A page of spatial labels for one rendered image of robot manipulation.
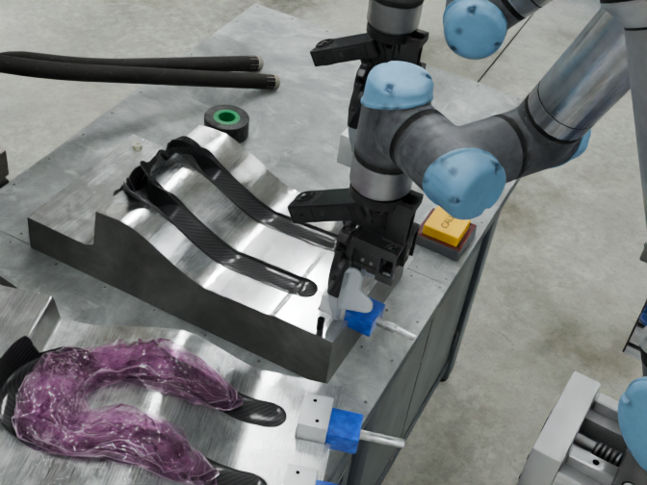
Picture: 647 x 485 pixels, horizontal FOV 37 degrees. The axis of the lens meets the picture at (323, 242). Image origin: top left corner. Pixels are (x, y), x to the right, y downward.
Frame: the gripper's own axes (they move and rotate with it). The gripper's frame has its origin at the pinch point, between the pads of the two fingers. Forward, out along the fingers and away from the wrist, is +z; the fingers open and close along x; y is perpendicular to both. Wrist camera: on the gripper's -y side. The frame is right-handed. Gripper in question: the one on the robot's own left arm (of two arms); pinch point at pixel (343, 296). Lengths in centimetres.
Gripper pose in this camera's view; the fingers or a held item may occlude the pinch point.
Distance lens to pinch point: 127.8
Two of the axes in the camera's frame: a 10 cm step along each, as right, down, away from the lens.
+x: 4.6, -5.4, 7.0
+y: 8.8, 3.8, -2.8
